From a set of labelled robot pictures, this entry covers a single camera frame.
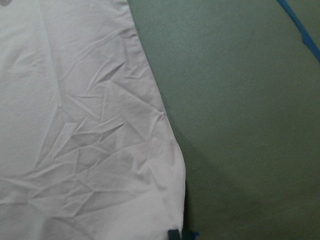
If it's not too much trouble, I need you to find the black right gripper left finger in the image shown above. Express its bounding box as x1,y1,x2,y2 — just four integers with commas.
167,229,181,240

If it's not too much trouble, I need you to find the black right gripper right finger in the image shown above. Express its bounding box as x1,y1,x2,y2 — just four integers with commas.
181,229,200,240

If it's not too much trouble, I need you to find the pink Snoopy t-shirt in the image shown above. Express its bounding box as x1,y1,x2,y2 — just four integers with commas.
0,0,186,240

